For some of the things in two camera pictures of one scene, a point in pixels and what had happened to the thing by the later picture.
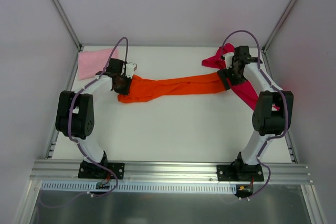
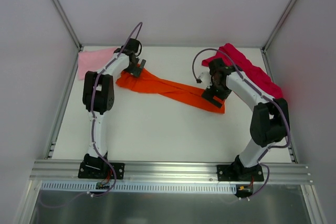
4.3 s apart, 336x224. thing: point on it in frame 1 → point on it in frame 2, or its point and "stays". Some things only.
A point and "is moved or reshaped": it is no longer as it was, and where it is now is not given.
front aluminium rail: [145, 171] stays
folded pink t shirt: [91, 63] stays
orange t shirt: [142, 88] is moved or reshaped
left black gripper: [126, 85] → [134, 69]
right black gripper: [226, 79] → [214, 97]
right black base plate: [240, 172] stays
